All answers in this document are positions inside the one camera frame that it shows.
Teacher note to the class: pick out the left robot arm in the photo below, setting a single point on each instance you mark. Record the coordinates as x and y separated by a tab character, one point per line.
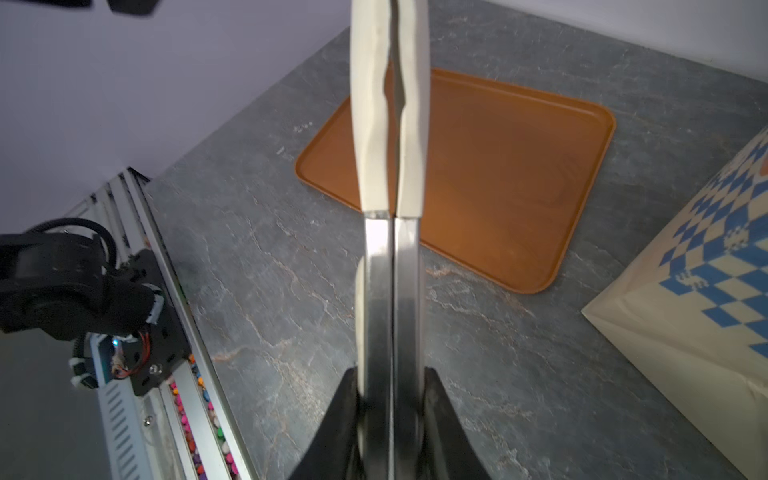
63	277

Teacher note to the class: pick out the blue checkered paper bag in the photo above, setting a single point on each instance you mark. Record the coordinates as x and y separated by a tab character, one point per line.
690	311

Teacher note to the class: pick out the metal tongs with white tips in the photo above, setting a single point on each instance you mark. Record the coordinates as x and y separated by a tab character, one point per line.
390	80

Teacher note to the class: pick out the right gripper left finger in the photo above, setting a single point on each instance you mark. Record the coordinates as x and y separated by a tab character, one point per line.
333	453

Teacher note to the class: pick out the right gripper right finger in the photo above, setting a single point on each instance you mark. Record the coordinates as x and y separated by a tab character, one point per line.
447	452

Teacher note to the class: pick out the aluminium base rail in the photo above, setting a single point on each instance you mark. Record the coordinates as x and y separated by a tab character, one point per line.
163	411

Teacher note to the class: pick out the brown plastic tray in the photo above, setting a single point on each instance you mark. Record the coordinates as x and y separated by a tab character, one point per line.
508	174

